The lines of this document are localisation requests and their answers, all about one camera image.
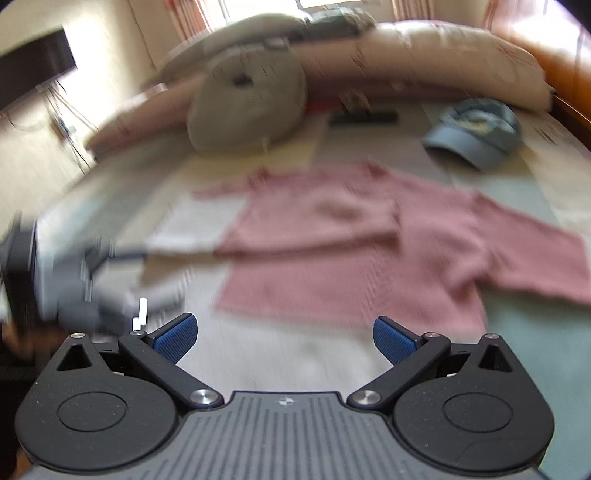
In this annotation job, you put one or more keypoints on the black wall television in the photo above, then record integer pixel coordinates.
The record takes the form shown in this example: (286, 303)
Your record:
(32, 64)

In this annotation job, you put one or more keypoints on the black phone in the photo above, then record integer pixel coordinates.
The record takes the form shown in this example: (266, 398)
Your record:
(369, 117)

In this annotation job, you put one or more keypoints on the grey cat-face cushion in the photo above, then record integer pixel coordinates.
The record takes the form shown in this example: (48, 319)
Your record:
(244, 106)

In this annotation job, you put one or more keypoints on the wooden bed headboard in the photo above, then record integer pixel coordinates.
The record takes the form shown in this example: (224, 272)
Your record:
(545, 37)

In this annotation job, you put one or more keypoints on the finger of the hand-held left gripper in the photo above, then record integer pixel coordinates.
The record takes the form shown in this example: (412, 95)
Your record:
(124, 254)
(157, 295)

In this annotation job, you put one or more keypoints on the folded floral quilt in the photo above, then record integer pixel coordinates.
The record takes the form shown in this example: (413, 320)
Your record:
(438, 60)

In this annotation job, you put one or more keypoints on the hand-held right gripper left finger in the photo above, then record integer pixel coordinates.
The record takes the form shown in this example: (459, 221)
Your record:
(178, 337)

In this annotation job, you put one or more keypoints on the grey patterned pillow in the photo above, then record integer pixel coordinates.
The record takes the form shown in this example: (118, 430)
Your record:
(231, 32)

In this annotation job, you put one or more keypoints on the window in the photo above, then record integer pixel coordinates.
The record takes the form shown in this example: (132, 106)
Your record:
(323, 3)

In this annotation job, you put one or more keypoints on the pink and white sweater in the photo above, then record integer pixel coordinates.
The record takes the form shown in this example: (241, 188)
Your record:
(369, 240)

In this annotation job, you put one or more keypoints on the grey-green folded garment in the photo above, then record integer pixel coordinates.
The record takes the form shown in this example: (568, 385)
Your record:
(341, 21)

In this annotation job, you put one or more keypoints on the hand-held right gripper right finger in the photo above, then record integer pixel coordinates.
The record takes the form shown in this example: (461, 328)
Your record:
(392, 339)

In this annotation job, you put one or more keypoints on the blue baseball cap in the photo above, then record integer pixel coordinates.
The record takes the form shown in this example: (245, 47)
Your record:
(475, 143)

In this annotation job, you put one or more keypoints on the white power strip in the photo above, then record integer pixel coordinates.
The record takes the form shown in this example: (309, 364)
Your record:
(64, 128)

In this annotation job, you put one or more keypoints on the pink patterned curtain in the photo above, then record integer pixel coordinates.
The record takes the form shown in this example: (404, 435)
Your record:
(194, 16)
(411, 9)

